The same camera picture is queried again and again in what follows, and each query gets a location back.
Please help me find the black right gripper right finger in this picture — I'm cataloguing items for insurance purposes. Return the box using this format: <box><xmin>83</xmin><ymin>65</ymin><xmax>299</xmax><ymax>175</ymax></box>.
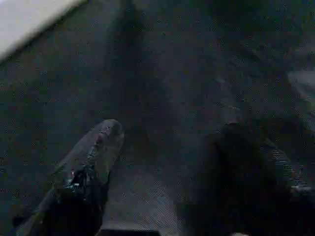
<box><xmin>211</xmin><ymin>122</ymin><xmax>315</xmax><ymax>236</ymax></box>

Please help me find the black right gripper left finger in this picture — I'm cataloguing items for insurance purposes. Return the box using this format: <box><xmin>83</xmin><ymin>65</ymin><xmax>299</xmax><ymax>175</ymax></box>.
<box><xmin>12</xmin><ymin>119</ymin><xmax>126</xmax><ymax>236</ymax></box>

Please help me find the white plastic table top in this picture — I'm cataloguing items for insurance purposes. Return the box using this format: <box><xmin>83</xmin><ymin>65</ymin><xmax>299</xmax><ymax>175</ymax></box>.
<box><xmin>0</xmin><ymin>0</ymin><xmax>89</xmax><ymax>62</ymax></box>

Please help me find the black mat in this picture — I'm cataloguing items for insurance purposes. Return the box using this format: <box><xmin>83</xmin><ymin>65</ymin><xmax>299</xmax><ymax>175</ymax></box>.
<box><xmin>0</xmin><ymin>0</ymin><xmax>315</xmax><ymax>236</ymax></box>

